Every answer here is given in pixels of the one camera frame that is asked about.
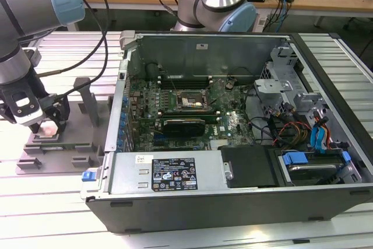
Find grey case latch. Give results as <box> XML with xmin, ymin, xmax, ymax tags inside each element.
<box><xmin>119</xmin><ymin>30</ymin><xmax>138</xmax><ymax>50</ymax></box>

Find black plastic shroud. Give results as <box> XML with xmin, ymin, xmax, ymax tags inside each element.
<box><xmin>220</xmin><ymin>145</ymin><xmax>281</xmax><ymax>189</ymax></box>

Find CPU socket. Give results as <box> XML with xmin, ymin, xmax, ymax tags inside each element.
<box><xmin>174</xmin><ymin>89</ymin><xmax>211</xmax><ymax>109</ymax></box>

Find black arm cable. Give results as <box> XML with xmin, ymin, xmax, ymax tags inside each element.
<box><xmin>36</xmin><ymin>0</ymin><xmax>111</xmax><ymax>76</ymax></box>
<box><xmin>59</xmin><ymin>0</ymin><xmax>111</xmax><ymax>98</ymax></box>

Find silver green CPU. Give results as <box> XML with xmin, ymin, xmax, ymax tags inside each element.
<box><xmin>37</xmin><ymin>122</ymin><xmax>59</xmax><ymax>139</ymax></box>

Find blue cable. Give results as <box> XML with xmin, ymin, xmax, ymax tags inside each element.
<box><xmin>272</xmin><ymin>0</ymin><xmax>289</xmax><ymax>33</ymax></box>

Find blue flat data wire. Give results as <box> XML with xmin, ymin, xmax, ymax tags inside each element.
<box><xmin>310</xmin><ymin>126</ymin><xmax>321</xmax><ymax>152</ymax></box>
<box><xmin>316</xmin><ymin>118</ymin><xmax>330</xmax><ymax>153</ymax></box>

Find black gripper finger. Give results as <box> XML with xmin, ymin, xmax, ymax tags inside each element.
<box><xmin>0</xmin><ymin>101</ymin><xmax>42</xmax><ymax>135</ymax></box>
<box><xmin>43</xmin><ymin>94</ymin><xmax>71</xmax><ymax>134</ymax></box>

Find white wrist camera black mount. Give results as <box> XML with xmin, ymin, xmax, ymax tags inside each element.
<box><xmin>5</xmin><ymin>90</ymin><xmax>44</xmax><ymax>127</ymax></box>

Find grey parts rack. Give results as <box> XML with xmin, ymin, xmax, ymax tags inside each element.
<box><xmin>16</xmin><ymin>76</ymin><xmax>115</xmax><ymax>176</ymax></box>

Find black graphics card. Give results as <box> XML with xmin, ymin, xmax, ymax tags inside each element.
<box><xmin>161</xmin><ymin>118</ymin><xmax>206</xmax><ymax>138</ymax></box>

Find silver power supply with label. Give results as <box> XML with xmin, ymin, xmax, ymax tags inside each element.
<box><xmin>108</xmin><ymin>152</ymin><xmax>227</xmax><ymax>195</ymax></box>

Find silver metal drive cage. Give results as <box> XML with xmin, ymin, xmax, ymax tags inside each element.
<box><xmin>252</xmin><ymin>45</ymin><xmax>332</xmax><ymax>121</ymax></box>

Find black wire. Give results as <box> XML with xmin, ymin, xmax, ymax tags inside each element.
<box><xmin>247</xmin><ymin>116</ymin><xmax>277</xmax><ymax>145</ymax></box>

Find silver chipset heatsink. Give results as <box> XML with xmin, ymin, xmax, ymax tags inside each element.
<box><xmin>209</xmin><ymin>139</ymin><xmax>228</xmax><ymax>149</ymax></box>

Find hard disk in blue carrier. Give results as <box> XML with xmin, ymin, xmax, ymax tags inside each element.
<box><xmin>279</xmin><ymin>149</ymin><xmax>352</xmax><ymax>186</ymax></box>

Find open black PC case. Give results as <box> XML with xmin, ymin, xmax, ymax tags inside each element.
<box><xmin>80</xmin><ymin>29</ymin><xmax>373</xmax><ymax>234</ymax></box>

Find thin metal locking lever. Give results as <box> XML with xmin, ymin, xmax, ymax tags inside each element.
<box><xmin>205</xmin><ymin>79</ymin><xmax>220</xmax><ymax>92</ymax></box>
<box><xmin>168</xmin><ymin>73</ymin><xmax>178</xmax><ymax>92</ymax></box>

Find green motherboard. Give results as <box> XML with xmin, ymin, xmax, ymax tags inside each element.
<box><xmin>128</xmin><ymin>75</ymin><xmax>259</xmax><ymax>153</ymax></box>

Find yellow red black power wires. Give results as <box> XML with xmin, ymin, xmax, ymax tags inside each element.
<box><xmin>269</xmin><ymin>114</ymin><xmax>312</xmax><ymax>146</ymax></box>

